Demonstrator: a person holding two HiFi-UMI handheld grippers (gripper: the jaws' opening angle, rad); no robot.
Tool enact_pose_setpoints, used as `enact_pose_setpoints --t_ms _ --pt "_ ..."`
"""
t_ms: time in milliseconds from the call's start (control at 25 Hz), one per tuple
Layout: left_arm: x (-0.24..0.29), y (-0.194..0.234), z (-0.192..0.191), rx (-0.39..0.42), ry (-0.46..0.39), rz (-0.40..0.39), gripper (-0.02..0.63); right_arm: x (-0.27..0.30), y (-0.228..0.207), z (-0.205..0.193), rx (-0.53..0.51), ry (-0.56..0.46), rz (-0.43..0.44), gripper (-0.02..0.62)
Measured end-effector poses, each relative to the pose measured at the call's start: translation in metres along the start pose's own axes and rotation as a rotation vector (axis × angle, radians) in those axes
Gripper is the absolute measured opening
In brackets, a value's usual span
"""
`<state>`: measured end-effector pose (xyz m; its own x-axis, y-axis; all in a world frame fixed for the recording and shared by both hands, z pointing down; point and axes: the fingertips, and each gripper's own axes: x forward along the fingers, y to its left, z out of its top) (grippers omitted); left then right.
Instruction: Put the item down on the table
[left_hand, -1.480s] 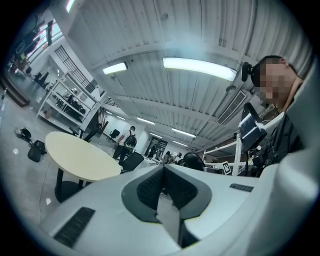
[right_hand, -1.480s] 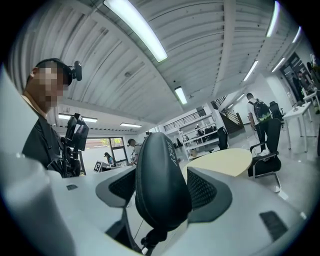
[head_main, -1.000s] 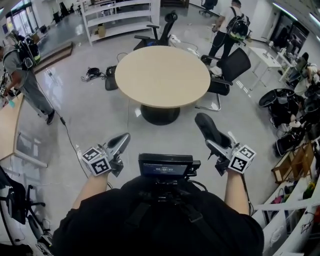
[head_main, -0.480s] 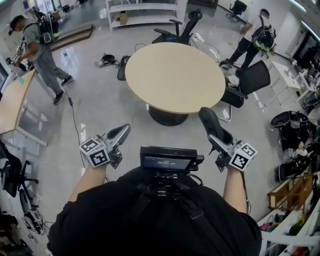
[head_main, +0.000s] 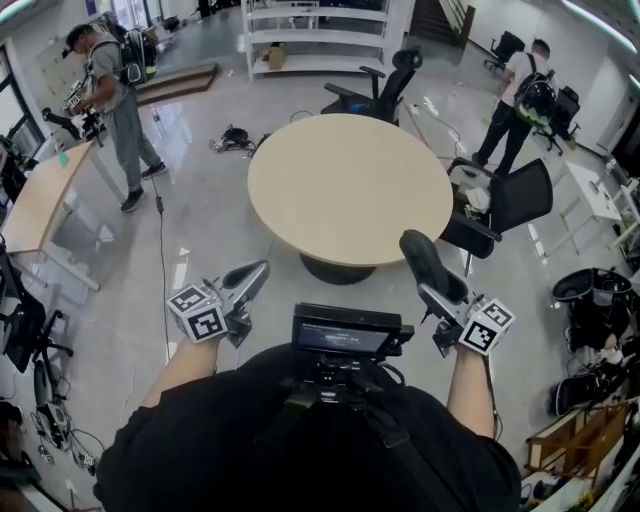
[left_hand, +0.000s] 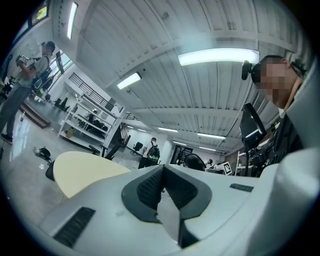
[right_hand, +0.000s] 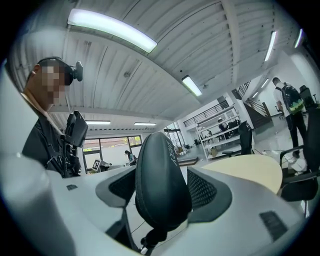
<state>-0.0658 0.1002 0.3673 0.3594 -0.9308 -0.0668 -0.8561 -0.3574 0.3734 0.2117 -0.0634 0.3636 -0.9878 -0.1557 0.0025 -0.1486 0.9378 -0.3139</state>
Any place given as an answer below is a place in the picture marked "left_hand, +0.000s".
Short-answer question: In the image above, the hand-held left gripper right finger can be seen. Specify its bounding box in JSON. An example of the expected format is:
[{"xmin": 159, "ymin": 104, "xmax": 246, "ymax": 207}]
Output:
[{"xmin": 163, "ymin": 164, "xmax": 261, "ymax": 256}]

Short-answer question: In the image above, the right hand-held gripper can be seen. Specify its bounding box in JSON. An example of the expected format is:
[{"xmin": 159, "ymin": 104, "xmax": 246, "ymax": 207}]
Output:
[{"xmin": 214, "ymin": 161, "xmax": 232, "ymax": 175}]

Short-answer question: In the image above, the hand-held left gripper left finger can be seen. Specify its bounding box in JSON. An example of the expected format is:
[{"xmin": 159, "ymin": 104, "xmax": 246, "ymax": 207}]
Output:
[{"xmin": 39, "ymin": 164, "xmax": 181, "ymax": 256}]

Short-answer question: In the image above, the round wooden table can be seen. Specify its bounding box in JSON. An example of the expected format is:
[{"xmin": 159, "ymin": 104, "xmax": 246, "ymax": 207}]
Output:
[{"xmin": 53, "ymin": 151, "xmax": 132, "ymax": 200}]

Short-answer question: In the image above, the black chest-mounted screen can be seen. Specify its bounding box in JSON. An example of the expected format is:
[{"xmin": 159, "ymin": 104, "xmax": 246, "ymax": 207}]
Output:
[{"xmin": 239, "ymin": 102, "xmax": 267, "ymax": 148}]

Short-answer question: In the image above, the black bag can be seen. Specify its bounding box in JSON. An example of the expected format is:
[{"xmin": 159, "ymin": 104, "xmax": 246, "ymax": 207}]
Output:
[{"xmin": 44, "ymin": 159, "xmax": 56, "ymax": 182}]

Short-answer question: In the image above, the dark staircase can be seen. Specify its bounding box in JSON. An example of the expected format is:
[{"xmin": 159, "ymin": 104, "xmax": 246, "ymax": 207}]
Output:
[{"xmin": 117, "ymin": 122, "xmax": 132, "ymax": 149}]

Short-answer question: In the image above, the person's black shirt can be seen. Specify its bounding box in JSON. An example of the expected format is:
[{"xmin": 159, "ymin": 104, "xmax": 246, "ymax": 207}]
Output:
[{"xmin": 268, "ymin": 112, "xmax": 305, "ymax": 166}]

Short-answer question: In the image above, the black and green backpack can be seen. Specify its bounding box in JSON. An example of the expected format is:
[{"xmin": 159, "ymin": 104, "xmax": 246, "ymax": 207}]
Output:
[{"xmin": 147, "ymin": 144, "xmax": 161, "ymax": 161}]

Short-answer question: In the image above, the white shelving rack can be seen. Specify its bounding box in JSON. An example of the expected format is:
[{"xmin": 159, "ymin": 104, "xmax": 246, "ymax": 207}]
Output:
[{"xmin": 57, "ymin": 82, "xmax": 121, "ymax": 151}]

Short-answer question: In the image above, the person's head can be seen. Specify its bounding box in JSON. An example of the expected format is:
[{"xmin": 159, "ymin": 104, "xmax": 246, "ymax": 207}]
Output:
[{"xmin": 252, "ymin": 54, "xmax": 305, "ymax": 110}]

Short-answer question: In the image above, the wooden step platform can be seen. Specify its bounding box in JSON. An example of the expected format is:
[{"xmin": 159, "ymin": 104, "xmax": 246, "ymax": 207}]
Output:
[{"xmin": 19, "ymin": 98, "xmax": 51, "ymax": 130}]

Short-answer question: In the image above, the black headset with cables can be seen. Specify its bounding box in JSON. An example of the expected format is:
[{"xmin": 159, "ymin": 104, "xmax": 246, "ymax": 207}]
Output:
[{"xmin": 33, "ymin": 146, "xmax": 52, "ymax": 161}]

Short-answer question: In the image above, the black head-mounted camera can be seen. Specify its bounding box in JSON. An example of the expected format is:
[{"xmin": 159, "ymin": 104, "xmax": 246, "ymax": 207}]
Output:
[{"xmin": 241, "ymin": 59, "xmax": 258, "ymax": 81}]

